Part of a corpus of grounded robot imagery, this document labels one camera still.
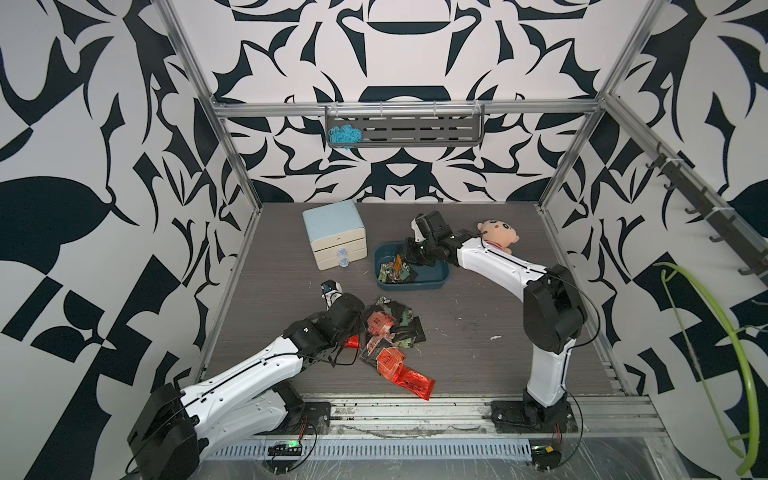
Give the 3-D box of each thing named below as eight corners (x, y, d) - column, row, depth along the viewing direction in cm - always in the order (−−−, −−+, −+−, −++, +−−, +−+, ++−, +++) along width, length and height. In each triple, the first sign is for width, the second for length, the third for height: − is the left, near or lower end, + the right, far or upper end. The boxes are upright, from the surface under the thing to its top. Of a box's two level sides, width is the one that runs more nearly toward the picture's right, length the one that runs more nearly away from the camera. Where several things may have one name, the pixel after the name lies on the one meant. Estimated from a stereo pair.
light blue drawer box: (319, 274, 102) (310, 246, 89) (310, 240, 111) (301, 210, 99) (370, 259, 106) (368, 230, 93) (357, 228, 115) (354, 197, 103)
